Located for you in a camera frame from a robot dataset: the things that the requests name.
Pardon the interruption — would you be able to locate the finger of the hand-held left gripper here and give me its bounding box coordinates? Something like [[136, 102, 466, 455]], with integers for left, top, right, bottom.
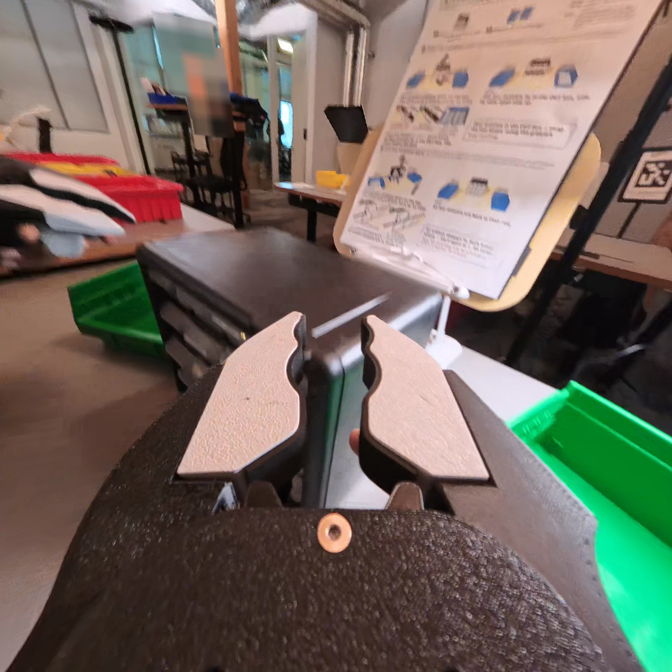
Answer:
[[0, 183, 128, 238], [21, 165, 138, 225]]

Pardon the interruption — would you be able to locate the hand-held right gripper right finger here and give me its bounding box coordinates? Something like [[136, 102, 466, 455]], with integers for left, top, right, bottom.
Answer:
[[359, 314, 491, 485]]

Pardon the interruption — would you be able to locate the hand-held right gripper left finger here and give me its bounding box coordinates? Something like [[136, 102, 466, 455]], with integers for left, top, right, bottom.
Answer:
[[176, 311, 308, 482]]

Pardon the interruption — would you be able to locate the green bin holding drawers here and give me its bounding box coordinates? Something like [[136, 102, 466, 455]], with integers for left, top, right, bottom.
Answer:
[[67, 261, 168, 359]]

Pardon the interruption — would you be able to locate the black drawer cabinet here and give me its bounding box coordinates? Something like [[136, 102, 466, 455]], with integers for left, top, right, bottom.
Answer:
[[136, 226, 446, 509]]

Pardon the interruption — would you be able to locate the flat red plastic bin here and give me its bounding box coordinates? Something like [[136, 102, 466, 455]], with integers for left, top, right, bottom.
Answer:
[[2, 151, 120, 168]]

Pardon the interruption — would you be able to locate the flat yellow plastic bin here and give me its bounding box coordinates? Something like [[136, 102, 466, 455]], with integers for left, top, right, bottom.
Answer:
[[39, 162, 134, 178]]

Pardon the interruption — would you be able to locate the large red plastic bin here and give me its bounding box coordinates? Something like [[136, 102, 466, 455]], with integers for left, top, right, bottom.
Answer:
[[73, 173, 186, 225]]

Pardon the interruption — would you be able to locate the wooden side table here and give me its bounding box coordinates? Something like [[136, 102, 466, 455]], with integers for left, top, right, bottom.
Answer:
[[0, 202, 237, 278]]

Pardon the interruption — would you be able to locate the black pole stand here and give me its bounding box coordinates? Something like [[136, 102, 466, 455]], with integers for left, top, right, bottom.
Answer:
[[88, 15, 154, 175]]

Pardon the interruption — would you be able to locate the black metal shelf rack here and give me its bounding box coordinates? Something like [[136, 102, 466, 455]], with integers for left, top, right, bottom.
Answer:
[[147, 79, 250, 228]]

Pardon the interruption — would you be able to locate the wooden pillar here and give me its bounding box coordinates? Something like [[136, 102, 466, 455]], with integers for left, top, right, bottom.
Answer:
[[214, 0, 244, 96]]

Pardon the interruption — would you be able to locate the pale table on black legs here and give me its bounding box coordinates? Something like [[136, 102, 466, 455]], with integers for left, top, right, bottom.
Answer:
[[273, 181, 350, 243]]

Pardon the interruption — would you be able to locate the empty green bin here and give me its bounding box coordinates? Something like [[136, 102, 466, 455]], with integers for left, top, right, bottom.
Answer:
[[505, 380, 672, 672]]

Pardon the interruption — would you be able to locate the printed instruction sheet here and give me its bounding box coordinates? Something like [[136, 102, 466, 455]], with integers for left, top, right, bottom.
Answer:
[[338, 0, 666, 301]]

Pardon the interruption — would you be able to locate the black monitor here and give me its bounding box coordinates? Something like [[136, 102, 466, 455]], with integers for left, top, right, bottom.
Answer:
[[323, 104, 370, 144]]

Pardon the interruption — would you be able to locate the black and white printed tag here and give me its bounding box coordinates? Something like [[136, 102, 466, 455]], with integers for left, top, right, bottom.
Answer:
[[618, 148, 672, 204]]

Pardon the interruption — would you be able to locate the wooden table with black frame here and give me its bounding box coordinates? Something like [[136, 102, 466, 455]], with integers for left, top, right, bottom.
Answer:
[[551, 231, 672, 292]]

